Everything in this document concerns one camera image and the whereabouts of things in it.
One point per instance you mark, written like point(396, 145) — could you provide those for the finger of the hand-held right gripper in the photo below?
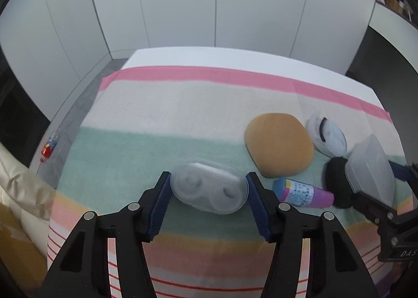
point(375, 210)
point(403, 172)

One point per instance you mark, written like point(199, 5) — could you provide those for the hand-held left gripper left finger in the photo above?
point(160, 206)

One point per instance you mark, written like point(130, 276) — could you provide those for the striped multicolour cloth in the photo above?
point(163, 115)

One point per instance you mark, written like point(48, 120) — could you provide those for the pale blue rounded container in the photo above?
point(329, 136)

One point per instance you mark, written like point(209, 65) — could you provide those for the tan oval sponge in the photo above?
point(277, 144)

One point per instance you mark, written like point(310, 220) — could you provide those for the brown cardboard box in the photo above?
point(16, 245)

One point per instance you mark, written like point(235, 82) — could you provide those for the small red toy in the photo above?
point(47, 151)

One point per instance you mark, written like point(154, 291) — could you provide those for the small purple blue bottle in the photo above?
point(300, 195)

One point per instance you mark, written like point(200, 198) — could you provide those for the clear contact lens case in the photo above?
point(209, 187)

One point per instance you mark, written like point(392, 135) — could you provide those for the black powder puff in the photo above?
point(336, 183)

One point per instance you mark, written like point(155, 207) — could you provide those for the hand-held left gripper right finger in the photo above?
point(259, 206)

